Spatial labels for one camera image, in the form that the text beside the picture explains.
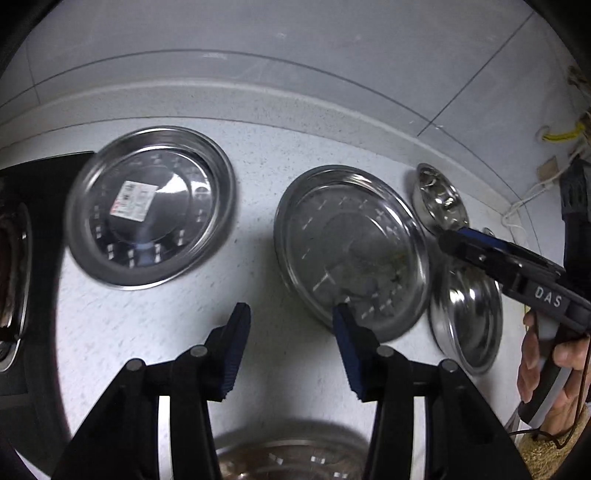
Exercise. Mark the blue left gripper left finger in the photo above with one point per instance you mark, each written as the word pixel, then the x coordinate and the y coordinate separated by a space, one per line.
pixel 231 346

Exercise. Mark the beige wall socket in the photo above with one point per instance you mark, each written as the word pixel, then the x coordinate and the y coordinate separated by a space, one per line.
pixel 548 169

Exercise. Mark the small steel bowl back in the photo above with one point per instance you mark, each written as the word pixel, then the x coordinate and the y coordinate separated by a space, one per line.
pixel 437 202

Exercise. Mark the person's right hand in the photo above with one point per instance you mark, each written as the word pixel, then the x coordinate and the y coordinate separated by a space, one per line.
pixel 574 355

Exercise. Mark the small steel plate with label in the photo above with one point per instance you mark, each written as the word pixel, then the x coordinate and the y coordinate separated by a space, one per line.
pixel 306 449

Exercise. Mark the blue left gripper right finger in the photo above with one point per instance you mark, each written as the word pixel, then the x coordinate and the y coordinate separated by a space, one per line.
pixel 358 347

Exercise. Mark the black gas stove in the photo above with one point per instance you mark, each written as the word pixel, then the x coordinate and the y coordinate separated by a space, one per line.
pixel 33 197

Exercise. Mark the medium steel plate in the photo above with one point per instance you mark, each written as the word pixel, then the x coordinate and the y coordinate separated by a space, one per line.
pixel 343 235

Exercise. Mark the large steel plate with label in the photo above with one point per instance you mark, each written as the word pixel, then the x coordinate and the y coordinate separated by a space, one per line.
pixel 149 206

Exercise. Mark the large steel bowl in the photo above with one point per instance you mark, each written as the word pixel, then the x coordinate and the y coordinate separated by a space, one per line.
pixel 466 316

